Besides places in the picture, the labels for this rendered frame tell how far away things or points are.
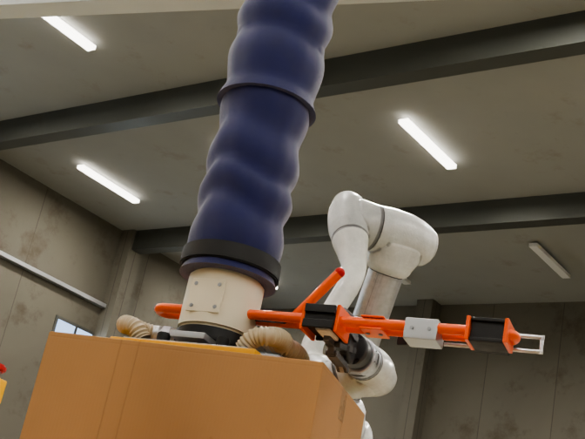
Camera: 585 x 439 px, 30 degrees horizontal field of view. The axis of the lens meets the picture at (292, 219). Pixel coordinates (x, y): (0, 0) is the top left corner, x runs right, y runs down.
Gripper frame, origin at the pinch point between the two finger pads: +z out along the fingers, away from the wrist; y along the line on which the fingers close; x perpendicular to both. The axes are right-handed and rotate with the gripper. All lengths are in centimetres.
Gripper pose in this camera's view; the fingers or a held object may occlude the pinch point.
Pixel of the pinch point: (328, 323)
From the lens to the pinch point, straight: 231.8
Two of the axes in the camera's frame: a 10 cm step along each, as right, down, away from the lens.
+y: -1.9, 9.1, -3.7
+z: -3.4, -4.2, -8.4
